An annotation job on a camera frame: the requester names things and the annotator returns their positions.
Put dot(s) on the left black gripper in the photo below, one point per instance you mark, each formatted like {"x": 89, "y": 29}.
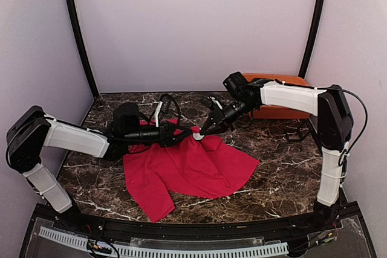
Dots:
{"x": 166, "y": 135}

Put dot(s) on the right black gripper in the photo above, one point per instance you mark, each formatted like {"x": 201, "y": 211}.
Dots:
{"x": 220, "y": 119}

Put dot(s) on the blue portrait round brooch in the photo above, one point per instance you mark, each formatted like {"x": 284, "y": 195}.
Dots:
{"x": 197, "y": 136}

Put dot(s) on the red t-shirt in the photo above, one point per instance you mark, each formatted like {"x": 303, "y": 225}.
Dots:
{"x": 208, "y": 168}

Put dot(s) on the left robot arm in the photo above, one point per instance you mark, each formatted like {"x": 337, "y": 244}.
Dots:
{"x": 35, "y": 130}

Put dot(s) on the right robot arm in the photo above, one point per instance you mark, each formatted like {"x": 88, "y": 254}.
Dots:
{"x": 328, "y": 104}

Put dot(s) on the orange plastic basin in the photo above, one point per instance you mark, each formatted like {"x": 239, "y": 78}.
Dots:
{"x": 284, "y": 97}

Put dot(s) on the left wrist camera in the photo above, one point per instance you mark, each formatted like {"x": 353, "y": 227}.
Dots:
{"x": 163, "y": 107}

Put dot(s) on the white slotted cable duct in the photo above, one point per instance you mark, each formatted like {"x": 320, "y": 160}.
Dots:
{"x": 141, "y": 247}

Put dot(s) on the black front rail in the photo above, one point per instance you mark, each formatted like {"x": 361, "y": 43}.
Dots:
{"x": 292, "y": 229}

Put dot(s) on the right black frame post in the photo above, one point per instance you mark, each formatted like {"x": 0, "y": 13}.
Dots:
{"x": 315, "y": 21}

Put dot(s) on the black frame post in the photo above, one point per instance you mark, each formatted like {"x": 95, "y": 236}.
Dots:
{"x": 75, "y": 25}
{"x": 315, "y": 21}

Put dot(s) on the left black frame post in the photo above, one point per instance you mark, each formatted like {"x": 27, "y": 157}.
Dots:
{"x": 75, "y": 25}

